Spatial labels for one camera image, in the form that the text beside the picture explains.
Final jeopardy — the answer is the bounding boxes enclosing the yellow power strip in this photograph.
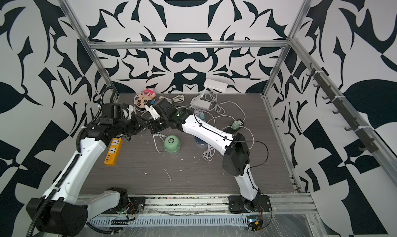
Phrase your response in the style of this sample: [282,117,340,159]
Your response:
[104,138,123,166]

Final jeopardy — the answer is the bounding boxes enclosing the green meat grinder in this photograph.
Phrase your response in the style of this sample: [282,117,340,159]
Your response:
[164,135,181,154]

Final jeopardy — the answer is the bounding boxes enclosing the purple power strip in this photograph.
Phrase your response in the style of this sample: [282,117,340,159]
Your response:
[194,109,205,121]

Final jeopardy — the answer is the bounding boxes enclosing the black power strip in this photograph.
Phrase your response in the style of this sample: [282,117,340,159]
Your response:
[223,119,245,134]

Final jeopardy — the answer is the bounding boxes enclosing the green charger plug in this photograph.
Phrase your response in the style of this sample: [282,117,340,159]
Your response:
[231,120,244,129]

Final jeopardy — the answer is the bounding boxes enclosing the blue meat grinder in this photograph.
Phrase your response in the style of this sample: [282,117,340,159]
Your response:
[194,137,208,149]

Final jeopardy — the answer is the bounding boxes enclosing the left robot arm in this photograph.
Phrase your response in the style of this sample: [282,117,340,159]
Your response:
[26,101,147,237]

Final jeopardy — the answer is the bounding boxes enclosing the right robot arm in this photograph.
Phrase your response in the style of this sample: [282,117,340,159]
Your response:
[145,98,271,214]

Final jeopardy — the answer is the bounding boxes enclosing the cartoon head toy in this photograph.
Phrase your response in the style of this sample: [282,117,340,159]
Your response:
[134,89,156,109]

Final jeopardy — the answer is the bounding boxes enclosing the white desk lamp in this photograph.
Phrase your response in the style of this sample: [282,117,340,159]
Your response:
[190,79,227,111]

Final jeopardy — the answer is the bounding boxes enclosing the coiled white power cable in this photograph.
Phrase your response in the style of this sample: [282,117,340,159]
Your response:
[159,94,185,105]

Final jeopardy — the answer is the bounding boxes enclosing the wall hook rack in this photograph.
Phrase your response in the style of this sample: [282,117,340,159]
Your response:
[307,66,379,153]

